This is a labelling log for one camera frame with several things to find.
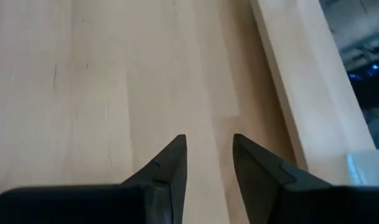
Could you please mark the wooden shelf with black frame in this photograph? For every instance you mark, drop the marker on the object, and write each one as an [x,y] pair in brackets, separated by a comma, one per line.
[307,77]

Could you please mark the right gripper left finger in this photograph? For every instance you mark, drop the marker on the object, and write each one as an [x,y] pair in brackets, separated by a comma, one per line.
[114,205]

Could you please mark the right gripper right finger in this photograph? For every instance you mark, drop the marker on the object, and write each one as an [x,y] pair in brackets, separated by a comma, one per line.
[301,205]

